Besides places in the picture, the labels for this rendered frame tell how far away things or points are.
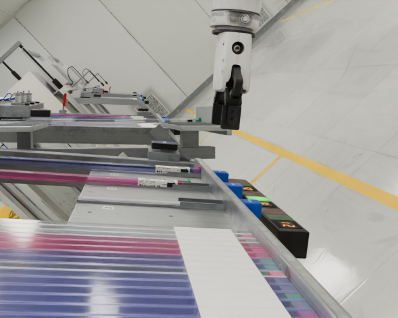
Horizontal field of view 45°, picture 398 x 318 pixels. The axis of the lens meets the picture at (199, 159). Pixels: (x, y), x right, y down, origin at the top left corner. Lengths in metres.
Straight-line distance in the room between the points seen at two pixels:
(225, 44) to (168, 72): 7.55
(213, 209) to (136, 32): 7.79
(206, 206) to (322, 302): 0.32
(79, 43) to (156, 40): 1.27
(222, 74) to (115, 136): 0.94
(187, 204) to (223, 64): 0.28
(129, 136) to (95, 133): 0.12
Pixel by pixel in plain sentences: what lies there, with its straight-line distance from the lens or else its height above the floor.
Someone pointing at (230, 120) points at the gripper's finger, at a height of 0.77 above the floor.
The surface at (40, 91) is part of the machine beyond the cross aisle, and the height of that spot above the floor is 1.49.
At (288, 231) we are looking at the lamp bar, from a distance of 0.61.
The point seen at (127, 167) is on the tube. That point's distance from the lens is 0.84.
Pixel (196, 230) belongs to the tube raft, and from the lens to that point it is 0.49.
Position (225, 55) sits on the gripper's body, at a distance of 0.80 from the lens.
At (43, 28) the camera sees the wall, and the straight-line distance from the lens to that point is 8.48.
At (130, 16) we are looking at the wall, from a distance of 8.40.
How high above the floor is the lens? 0.92
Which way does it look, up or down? 12 degrees down
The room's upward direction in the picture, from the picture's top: 43 degrees counter-clockwise
